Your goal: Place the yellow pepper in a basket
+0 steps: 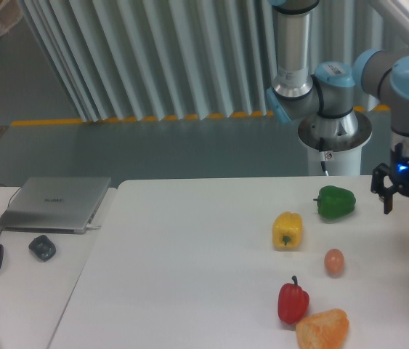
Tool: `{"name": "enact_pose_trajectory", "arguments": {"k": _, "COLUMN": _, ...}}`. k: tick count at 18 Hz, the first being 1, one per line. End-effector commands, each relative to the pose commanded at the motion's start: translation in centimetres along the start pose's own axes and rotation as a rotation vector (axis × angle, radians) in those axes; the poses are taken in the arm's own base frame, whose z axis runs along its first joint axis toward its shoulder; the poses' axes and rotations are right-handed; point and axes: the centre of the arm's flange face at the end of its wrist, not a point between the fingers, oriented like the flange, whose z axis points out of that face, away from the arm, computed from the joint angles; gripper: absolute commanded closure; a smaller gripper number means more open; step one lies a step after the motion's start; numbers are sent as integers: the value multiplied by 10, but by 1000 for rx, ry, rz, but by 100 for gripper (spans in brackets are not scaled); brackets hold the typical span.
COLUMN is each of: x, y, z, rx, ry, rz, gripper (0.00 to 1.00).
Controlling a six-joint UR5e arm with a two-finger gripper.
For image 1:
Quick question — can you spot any yellow bell pepper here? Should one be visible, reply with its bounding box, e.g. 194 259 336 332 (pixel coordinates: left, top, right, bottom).
272 212 303 250

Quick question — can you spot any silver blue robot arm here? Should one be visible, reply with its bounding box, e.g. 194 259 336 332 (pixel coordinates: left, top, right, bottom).
267 1 409 213

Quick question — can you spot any green bell pepper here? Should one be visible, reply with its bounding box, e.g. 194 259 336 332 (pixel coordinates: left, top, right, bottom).
315 185 356 220

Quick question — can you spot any red bell pepper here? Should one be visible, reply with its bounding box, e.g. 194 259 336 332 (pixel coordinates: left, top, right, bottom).
278 276 310 325

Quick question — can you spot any brown egg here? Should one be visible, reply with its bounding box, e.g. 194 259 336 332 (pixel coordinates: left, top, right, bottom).
324 249 344 275

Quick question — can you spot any orange peeled fruit piece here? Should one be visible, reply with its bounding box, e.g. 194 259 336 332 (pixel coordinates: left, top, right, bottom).
296 309 349 349

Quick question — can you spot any silver laptop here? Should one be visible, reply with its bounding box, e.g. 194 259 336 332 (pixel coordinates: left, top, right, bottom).
0 177 111 234

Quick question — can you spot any dark grey small device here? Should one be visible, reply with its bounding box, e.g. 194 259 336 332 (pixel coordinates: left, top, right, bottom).
28 235 57 262

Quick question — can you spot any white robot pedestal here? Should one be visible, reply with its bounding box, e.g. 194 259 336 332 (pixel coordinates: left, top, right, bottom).
305 146 362 176

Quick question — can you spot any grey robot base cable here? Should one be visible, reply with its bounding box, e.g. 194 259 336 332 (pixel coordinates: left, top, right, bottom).
318 136 331 177

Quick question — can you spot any white accordion curtain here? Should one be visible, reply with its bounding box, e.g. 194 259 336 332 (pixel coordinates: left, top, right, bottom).
20 1 372 121

